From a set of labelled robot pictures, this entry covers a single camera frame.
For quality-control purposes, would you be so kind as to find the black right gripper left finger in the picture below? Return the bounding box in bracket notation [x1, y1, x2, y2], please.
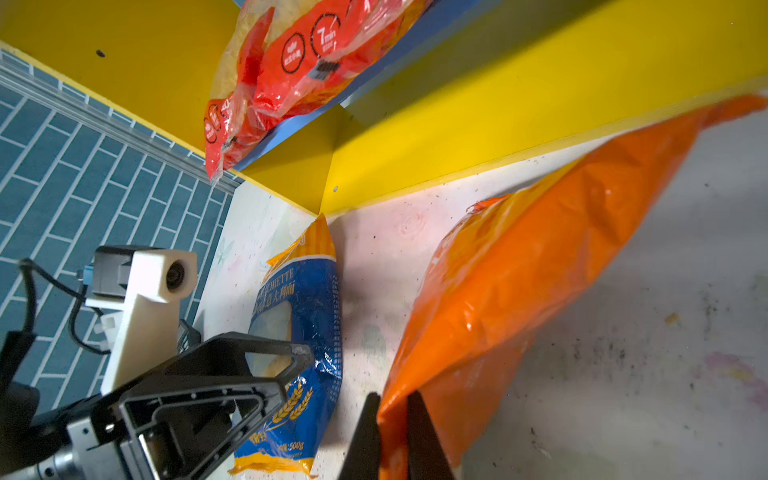
[337, 392, 381, 480]

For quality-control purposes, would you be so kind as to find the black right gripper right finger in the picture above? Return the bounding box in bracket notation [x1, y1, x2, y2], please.
[407, 391, 455, 480]

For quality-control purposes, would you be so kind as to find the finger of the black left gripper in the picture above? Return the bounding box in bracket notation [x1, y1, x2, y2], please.
[120, 333, 285, 479]

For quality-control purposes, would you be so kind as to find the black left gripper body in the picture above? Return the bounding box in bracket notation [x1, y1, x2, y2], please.
[1, 330, 156, 479]

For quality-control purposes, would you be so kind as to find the blue orecchiette pasta bag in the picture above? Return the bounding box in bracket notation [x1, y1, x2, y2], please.
[231, 216, 343, 475]

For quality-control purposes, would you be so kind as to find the orange pasta bag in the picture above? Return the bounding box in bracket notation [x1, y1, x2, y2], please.
[376, 94, 767, 479]

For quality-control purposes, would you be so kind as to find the red macaroni bag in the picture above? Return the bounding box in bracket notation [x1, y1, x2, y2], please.
[203, 1, 276, 183]
[222, 1, 431, 129]

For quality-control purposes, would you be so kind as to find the yellow shelf with coloured boards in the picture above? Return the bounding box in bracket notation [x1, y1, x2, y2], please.
[1, 1, 767, 214]

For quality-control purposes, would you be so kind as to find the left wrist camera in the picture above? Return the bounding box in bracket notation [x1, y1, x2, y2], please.
[86, 245, 198, 395]

